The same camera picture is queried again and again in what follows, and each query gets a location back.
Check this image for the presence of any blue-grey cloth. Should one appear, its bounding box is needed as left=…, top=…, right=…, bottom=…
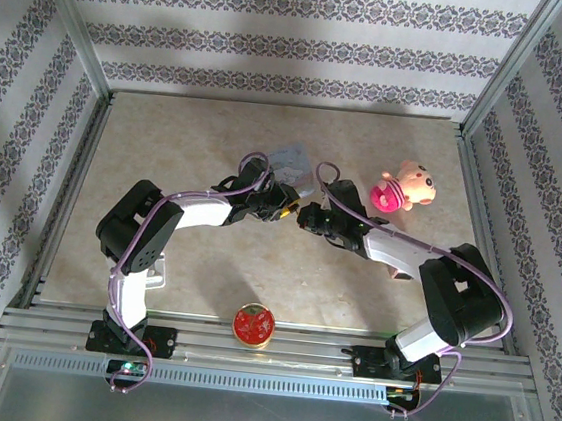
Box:
left=264, top=138, right=319, bottom=201

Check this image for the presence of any aluminium frame post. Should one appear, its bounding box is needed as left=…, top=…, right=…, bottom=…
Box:
left=14, top=0, right=126, bottom=102
left=459, top=0, right=562, bottom=148

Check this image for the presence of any pink plush toy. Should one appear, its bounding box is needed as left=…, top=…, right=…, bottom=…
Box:
left=366, top=154, right=442, bottom=219

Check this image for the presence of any red round tin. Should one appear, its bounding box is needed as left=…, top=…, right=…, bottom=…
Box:
left=229, top=299, right=278, bottom=352

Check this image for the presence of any controller board with wires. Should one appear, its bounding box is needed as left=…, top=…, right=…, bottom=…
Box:
left=385, top=386, right=422, bottom=406

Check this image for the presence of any slotted grey cable duct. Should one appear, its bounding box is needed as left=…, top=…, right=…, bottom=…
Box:
left=7, top=346, right=390, bottom=408

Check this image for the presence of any controller board with green light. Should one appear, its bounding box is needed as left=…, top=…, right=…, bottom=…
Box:
left=105, top=356, right=150, bottom=379

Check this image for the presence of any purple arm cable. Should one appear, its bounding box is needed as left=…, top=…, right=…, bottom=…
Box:
left=289, top=161, right=529, bottom=421
left=96, top=138, right=274, bottom=409

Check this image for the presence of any aluminium frame rail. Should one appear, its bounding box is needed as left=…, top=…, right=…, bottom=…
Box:
left=0, top=291, right=537, bottom=402

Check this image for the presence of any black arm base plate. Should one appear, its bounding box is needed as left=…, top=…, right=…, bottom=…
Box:
left=348, top=344, right=444, bottom=388
left=84, top=318, right=180, bottom=361

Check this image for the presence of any grey metal panel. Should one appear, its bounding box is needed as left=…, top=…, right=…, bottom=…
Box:
left=0, top=341, right=554, bottom=421

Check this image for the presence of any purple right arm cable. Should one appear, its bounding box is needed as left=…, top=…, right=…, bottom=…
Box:
left=289, top=161, right=529, bottom=421

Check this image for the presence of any aluminium side rail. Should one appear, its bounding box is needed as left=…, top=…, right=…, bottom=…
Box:
left=19, top=84, right=118, bottom=316

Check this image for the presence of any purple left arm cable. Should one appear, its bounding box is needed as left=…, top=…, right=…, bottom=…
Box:
left=96, top=138, right=274, bottom=409

